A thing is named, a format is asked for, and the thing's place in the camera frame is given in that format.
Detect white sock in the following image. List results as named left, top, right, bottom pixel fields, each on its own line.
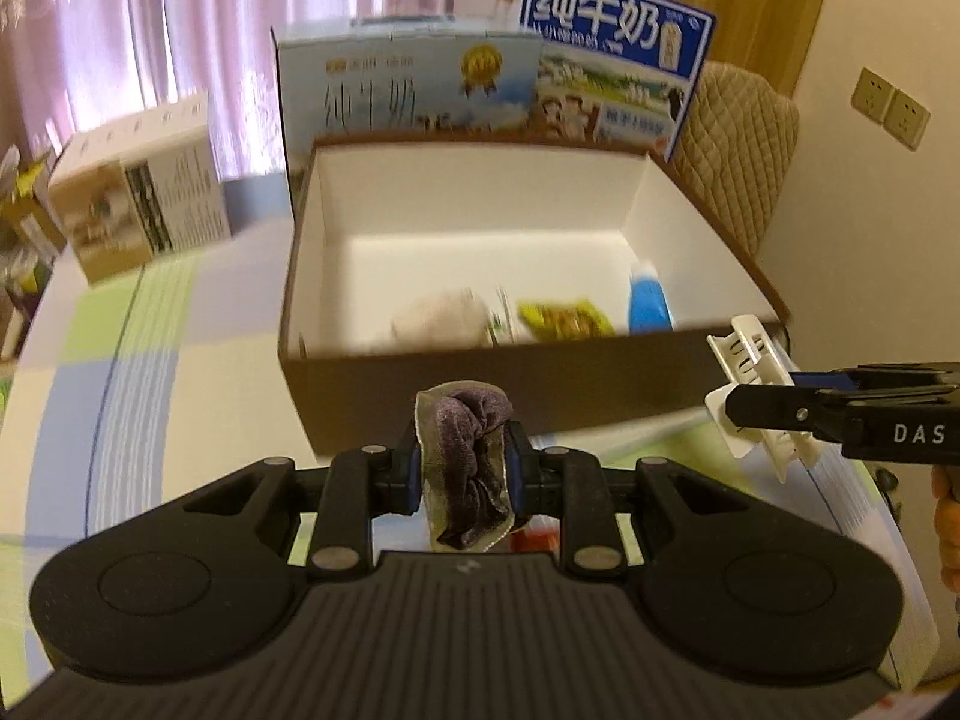
left=391, top=289, right=490, bottom=349

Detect blue cream tube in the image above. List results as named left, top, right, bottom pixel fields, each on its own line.
left=626, top=262, right=674, bottom=335

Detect double wall socket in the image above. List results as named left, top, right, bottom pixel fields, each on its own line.
left=851, top=68, right=931, bottom=151

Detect white plastic clip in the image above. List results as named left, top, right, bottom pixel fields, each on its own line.
left=704, top=314, right=822, bottom=484

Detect beige quilted chair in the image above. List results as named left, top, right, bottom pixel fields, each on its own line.
left=670, top=62, right=800, bottom=255

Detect checkered tablecloth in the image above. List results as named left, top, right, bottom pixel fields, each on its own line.
left=0, top=170, right=944, bottom=691

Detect pink curtain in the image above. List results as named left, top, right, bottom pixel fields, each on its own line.
left=2, top=0, right=454, bottom=177

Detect small red white item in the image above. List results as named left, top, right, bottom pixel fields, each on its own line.
left=509, top=515, right=560, bottom=556

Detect white beige product box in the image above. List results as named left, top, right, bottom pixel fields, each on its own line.
left=49, top=93, right=231, bottom=284

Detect brown cardboard storage box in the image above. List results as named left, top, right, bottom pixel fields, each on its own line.
left=278, top=133, right=789, bottom=455

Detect white ointment box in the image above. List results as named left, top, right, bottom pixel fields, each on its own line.
left=487, top=288, right=517, bottom=346

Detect dark scrunchie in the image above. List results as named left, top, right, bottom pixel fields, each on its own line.
left=413, top=380, right=514, bottom=553

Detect dark blue milk carton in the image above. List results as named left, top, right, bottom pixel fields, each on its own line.
left=519, top=0, right=716, bottom=158

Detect person's right hand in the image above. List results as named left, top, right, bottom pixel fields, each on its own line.
left=931, top=466, right=960, bottom=593

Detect yellow snack packet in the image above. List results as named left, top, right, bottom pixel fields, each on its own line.
left=517, top=299, right=615, bottom=341

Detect light blue milk carton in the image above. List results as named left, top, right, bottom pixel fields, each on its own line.
left=272, top=15, right=544, bottom=182

